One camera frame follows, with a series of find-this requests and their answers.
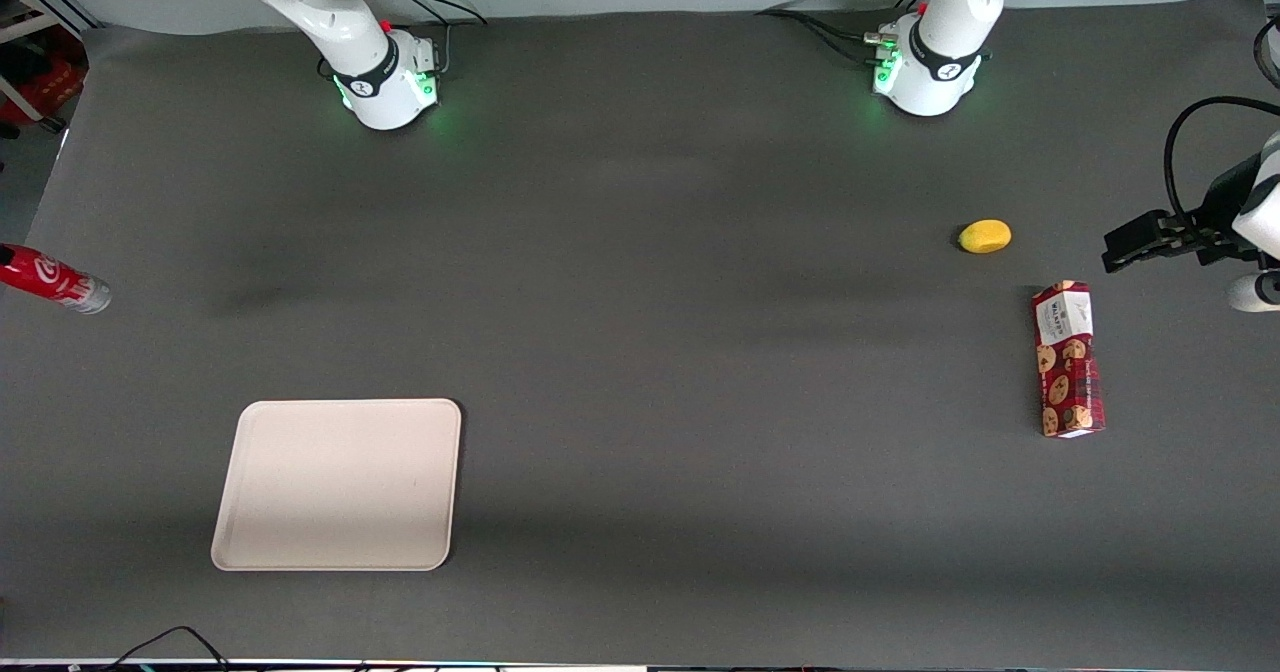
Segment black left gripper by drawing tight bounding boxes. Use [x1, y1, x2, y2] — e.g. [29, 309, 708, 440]
[1102, 155, 1263, 274]

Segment red coke bottle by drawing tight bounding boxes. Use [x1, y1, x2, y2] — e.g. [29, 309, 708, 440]
[0, 243, 112, 315]

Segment white rectangular plastic tray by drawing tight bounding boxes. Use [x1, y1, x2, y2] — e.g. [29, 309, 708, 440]
[210, 398, 463, 572]

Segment red cookie box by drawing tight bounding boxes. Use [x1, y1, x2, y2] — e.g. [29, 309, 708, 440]
[1031, 280, 1108, 439]

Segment yellow lemon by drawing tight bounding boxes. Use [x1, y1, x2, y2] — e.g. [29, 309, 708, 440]
[957, 219, 1013, 255]

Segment red plastic crate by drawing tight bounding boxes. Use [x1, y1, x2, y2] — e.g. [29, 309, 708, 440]
[0, 50, 88, 129]

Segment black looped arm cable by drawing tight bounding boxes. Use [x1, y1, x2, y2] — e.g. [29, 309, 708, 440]
[1163, 96, 1280, 235]

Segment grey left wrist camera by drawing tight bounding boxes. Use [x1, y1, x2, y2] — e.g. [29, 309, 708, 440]
[1227, 271, 1280, 314]

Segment black cable beside table corner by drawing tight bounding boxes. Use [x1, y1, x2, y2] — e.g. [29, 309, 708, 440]
[1253, 15, 1280, 91]

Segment black left arm base cables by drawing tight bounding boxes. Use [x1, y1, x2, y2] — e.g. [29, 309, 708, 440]
[754, 0, 933, 65]

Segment black right arm base cable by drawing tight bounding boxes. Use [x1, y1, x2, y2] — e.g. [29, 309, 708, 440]
[382, 0, 489, 77]

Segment black cable at table edge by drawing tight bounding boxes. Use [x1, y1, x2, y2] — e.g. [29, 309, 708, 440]
[100, 625, 233, 672]

